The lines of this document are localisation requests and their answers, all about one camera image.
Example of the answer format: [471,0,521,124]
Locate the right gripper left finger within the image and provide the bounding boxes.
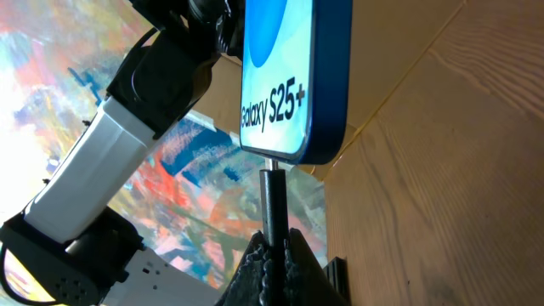
[214,231,271,306]

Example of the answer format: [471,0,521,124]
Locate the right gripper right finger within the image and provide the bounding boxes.
[284,228,350,306]

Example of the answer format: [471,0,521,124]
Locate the black charging cable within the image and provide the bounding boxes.
[259,157,291,306]

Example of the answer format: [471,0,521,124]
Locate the blue Galaxy smartphone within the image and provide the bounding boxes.
[240,0,353,165]

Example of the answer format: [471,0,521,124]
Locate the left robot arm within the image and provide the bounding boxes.
[1,0,245,305]

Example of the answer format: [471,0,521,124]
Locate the colourful abstract painting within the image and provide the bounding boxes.
[0,0,328,306]

